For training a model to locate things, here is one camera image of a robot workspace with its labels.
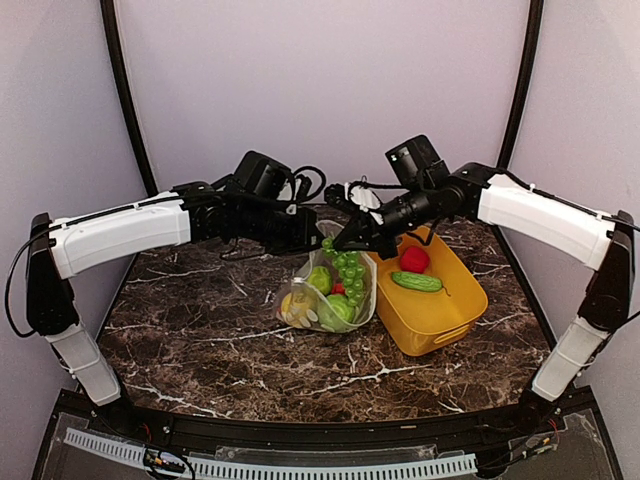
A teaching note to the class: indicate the yellow lemon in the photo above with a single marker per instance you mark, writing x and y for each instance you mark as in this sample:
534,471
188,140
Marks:
297,310

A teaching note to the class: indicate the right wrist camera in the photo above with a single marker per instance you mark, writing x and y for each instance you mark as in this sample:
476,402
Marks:
351,199

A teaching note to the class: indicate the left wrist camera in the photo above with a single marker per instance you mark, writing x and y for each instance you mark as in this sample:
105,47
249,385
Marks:
299,189

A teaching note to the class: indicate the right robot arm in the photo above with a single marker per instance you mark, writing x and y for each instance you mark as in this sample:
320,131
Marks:
601,241

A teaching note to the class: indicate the left black frame post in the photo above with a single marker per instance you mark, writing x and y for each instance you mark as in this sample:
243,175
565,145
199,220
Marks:
119,72

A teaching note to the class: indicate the white slotted cable duct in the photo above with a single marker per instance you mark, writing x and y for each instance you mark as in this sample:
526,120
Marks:
247,463

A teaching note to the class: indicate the yellow plastic basket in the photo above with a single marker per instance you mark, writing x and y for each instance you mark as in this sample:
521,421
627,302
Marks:
421,322

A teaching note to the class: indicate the red tomato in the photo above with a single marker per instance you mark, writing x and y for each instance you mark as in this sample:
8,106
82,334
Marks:
338,289

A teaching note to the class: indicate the black front rail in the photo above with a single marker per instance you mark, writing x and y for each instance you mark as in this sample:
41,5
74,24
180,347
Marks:
482,430

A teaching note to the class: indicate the green bitter cucumber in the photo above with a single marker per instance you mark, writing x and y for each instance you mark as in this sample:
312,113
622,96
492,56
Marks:
417,282

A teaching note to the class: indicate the red apple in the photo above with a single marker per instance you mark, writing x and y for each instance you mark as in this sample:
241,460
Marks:
414,260

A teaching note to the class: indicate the green apple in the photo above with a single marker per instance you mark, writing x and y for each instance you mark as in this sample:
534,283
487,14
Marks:
335,314

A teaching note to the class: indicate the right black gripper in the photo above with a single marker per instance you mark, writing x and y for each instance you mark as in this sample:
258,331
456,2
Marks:
378,241

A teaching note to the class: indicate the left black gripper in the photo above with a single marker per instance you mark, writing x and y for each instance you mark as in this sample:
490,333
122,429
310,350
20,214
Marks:
304,240

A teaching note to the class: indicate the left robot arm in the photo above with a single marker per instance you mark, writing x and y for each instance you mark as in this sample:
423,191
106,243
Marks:
263,201

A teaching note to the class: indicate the green pear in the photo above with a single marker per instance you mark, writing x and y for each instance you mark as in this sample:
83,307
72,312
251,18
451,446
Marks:
321,279

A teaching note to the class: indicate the green grape bunch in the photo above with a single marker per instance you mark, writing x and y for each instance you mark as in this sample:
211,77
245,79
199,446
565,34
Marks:
350,271

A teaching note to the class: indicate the polka dot zip bag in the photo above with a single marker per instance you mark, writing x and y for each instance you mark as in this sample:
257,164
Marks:
298,283

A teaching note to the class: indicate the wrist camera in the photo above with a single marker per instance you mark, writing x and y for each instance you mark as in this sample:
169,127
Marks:
299,189
351,199

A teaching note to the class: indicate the black frame post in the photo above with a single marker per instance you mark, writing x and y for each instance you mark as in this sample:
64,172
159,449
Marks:
119,72
521,89

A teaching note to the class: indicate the right black frame post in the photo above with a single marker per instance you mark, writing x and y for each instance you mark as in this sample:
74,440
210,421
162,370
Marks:
521,89

